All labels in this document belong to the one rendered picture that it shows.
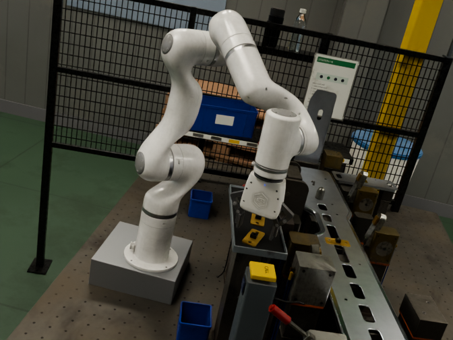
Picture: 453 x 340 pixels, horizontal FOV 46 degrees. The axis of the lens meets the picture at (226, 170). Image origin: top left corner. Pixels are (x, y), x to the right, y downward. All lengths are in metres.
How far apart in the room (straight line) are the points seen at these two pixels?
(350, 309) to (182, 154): 0.69
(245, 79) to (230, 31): 0.15
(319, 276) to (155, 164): 0.60
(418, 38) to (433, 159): 2.33
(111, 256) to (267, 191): 0.76
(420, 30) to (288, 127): 1.65
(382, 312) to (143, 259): 0.79
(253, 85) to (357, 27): 3.07
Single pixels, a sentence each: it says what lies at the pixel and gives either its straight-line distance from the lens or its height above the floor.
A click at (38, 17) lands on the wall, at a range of 5.18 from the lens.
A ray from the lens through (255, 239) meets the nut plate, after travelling 1.38.
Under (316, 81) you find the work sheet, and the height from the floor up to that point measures 1.32.
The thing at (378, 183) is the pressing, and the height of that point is 1.00.
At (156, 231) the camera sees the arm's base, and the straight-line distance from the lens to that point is 1.79.
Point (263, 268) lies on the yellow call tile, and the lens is 1.28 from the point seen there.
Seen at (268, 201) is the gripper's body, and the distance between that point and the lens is 1.31.
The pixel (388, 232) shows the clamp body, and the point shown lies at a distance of 1.94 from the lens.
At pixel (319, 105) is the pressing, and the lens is 2.42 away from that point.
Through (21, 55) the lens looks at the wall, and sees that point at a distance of 5.32.
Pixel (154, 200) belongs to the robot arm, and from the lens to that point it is 1.75.
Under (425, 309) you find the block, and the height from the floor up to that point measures 1.03.
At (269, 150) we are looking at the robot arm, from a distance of 1.25.
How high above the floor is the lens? 1.83
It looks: 22 degrees down
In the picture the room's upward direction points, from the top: 12 degrees clockwise
